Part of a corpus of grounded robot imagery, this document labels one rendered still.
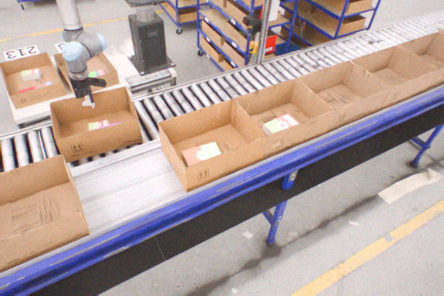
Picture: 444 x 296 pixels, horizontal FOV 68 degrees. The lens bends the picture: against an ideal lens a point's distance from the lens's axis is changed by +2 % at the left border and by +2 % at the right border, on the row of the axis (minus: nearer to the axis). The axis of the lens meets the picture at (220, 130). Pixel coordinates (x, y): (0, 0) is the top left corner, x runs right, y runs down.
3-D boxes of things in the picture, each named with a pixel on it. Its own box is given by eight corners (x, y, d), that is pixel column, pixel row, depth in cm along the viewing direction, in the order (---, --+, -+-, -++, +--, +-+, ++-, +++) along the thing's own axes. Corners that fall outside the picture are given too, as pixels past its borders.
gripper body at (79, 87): (73, 91, 173) (67, 73, 164) (90, 86, 176) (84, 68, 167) (77, 100, 169) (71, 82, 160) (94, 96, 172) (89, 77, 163)
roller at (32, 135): (39, 134, 184) (35, 127, 180) (56, 204, 152) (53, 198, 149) (29, 136, 182) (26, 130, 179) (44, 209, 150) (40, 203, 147)
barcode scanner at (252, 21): (239, 30, 220) (243, 14, 213) (254, 28, 225) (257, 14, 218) (245, 34, 216) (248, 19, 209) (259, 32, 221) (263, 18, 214)
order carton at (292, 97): (290, 102, 185) (296, 77, 173) (325, 134, 167) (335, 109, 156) (230, 123, 170) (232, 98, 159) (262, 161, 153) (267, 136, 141)
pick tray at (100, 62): (98, 56, 234) (95, 43, 227) (120, 83, 212) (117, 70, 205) (57, 67, 221) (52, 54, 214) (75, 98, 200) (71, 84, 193)
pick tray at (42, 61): (52, 64, 224) (47, 51, 217) (67, 95, 201) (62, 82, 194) (5, 76, 212) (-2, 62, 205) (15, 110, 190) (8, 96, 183)
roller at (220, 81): (220, 80, 228) (221, 74, 224) (263, 126, 196) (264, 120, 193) (214, 82, 226) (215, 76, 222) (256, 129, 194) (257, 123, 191)
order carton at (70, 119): (130, 109, 195) (125, 85, 183) (143, 141, 176) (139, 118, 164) (58, 125, 182) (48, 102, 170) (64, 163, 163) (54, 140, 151)
